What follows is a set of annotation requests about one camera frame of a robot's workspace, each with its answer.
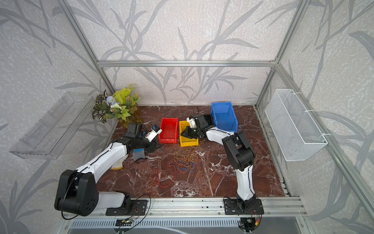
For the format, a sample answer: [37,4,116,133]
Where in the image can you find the black plastic bin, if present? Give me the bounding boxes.
[203,114,214,125]

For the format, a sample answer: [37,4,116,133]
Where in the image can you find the yellow plastic bin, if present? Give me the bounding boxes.
[179,121,199,147]

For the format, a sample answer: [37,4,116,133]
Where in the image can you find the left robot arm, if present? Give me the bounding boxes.
[54,123,162,216]

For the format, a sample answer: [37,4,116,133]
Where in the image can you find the blue plastic bin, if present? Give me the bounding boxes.
[211,102,238,132]

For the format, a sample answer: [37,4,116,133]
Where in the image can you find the white knit work glove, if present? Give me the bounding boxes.
[111,155,128,170]

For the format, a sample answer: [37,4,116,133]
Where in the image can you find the clear plastic wall shelf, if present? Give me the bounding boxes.
[10,92,95,160]

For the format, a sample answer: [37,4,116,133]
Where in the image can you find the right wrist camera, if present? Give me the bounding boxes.
[187,117,197,128]

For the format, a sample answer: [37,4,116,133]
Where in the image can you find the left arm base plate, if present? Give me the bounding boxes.
[105,199,148,216]

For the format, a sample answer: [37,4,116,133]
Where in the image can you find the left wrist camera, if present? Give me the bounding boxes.
[145,125,162,142]

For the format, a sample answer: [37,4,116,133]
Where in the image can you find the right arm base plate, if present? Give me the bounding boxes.
[223,197,265,215]

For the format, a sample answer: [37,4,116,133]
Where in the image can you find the artificial plant in vase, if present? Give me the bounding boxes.
[92,84,140,128]

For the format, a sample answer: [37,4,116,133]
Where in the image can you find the red plastic bin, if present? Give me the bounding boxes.
[159,118,179,144]

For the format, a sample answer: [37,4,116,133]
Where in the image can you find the white wire mesh basket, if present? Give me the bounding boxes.
[265,89,328,161]

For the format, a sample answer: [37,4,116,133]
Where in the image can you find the aluminium front rail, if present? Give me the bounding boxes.
[60,196,307,219]

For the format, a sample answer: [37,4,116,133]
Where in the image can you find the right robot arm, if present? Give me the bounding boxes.
[181,115,264,215]

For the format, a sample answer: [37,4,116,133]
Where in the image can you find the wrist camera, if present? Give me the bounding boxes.
[187,117,197,128]
[145,125,162,142]

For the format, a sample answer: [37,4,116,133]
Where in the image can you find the blue grey work glove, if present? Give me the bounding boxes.
[132,148,146,161]

